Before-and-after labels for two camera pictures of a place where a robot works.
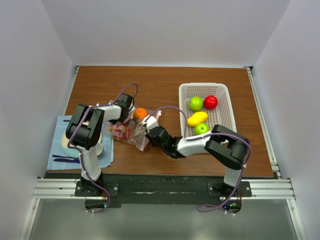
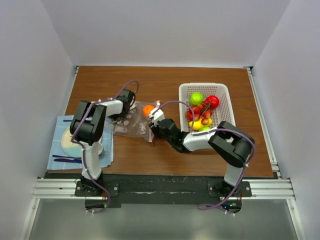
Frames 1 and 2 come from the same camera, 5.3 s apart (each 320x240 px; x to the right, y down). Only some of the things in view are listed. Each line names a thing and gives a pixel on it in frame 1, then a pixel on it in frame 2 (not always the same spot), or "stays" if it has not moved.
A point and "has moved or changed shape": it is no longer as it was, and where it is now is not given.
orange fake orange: (140, 112) -> (147, 110)
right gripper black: (149, 139) -> (155, 129)
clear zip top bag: (131, 131) has moved or changed shape
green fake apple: (196, 103) has moved or changed shape
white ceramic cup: (99, 149) stays
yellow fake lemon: (196, 118) -> (197, 124)
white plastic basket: (223, 114) stays
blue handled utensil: (63, 160) stays
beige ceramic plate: (72, 152) stays
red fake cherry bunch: (121, 131) -> (201, 112)
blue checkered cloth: (62, 123) stays
